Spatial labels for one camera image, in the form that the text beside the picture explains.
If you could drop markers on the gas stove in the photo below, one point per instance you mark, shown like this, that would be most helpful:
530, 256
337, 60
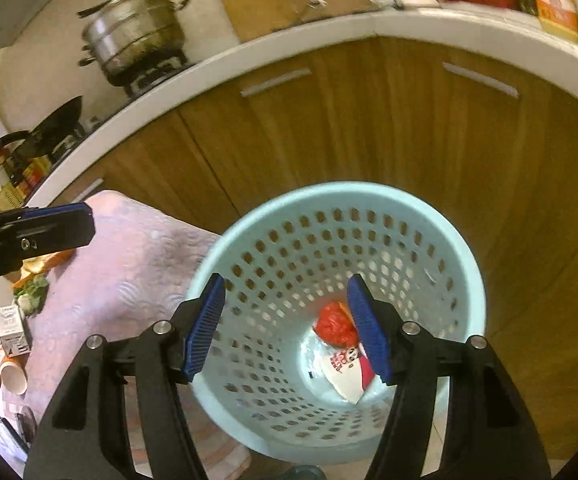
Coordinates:
149, 77

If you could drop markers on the large dark sauce bottle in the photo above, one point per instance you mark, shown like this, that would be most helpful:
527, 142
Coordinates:
36, 172

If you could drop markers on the steel steamer pot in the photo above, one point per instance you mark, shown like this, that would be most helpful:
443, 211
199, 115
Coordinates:
134, 25

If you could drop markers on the paper cup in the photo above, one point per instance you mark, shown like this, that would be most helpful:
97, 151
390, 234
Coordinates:
14, 375

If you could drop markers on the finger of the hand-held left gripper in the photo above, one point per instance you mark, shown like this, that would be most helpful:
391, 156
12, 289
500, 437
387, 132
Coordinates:
54, 211
54, 237

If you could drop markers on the pink patterned blanket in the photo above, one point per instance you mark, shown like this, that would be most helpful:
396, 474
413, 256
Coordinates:
134, 260

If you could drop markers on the light blue perforated basket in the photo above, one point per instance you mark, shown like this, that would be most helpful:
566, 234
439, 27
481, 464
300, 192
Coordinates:
294, 360

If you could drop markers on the wooden kitchen cabinet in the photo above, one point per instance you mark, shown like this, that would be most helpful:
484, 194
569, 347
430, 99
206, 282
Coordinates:
369, 125

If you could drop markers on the white packet with red print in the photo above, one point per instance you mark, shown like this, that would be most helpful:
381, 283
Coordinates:
344, 375

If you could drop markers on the black wok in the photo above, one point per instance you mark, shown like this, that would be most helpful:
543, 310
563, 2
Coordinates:
59, 120

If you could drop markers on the green vegetable scraps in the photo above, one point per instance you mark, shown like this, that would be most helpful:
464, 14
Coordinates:
31, 292

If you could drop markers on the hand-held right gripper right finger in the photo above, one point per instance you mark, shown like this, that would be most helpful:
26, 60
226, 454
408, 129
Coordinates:
369, 330

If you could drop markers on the crumpled red wrapper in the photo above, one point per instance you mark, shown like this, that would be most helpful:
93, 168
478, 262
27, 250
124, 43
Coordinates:
334, 325

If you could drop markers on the yellow oil bottle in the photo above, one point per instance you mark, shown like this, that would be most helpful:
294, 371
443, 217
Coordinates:
554, 10

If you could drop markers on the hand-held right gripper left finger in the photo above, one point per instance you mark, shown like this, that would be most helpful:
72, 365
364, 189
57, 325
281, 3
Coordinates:
204, 325

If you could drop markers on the pomelo peel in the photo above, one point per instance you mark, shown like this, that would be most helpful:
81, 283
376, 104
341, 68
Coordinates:
44, 262

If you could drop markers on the yellow plastic basket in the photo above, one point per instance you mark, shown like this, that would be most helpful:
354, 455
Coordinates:
6, 197

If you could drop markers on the white milk carton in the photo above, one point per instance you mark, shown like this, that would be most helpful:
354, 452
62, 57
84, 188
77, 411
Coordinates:
11, 330

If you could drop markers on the small dark sauce bottle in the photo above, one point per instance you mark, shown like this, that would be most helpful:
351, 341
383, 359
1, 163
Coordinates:
14, 175

